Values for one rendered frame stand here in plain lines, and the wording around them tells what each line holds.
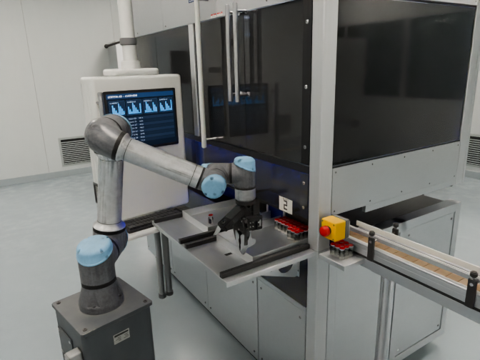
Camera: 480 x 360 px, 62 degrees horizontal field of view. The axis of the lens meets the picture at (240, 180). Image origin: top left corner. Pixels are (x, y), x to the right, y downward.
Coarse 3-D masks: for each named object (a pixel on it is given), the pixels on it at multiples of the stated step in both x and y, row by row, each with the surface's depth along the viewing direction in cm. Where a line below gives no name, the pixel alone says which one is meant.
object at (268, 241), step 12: (276, 216) 181; (264, 228) 177; (216, 240) 165; (228, 240) 165; (264, 240) 164; (276, 240) 164; (288, 240) 164; (300, 240) 156; (240, 252) 150; (252, 252) 154; (264, 252) 146; (276, 252) 149
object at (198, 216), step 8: (232, 200) 206; (192, 208) 195; (200, 208) 197; (208, 208) 199; (216, 208) 202; (224, 208) 203; (232, 208) 203; (184, 216) 191; (192, 216) 184; (200, 216) 192; (208, 216) 192; (216, 216) 192; (264, 216) 187; (200, 224) 177; (208, 224) 183; (216, 224) 174
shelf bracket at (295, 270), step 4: (296, 264) 164; (292, 268) 163; (296, 268) 164; (272, 272) 157; (276, 272) 159; (280, 272) 160; (288, 272) 162; (292, 272) 163; (296, 272) 165; (288, 276) 163; (292, 276) 164
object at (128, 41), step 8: (120, 0) 195; (128, 0) 196; (120, 8) 197; (128, 8) 197; (120, 16) 198; (128, 16) 198; (120, 24) 199; (128, 24) 199; (128, 32) 200; (120, 40) 201; (128, 40) 200; (136, 40) 204; (128, 48) 201; (128, 56) 203; (136, 56) 206; (128, 64) 202; (136, 64) 204
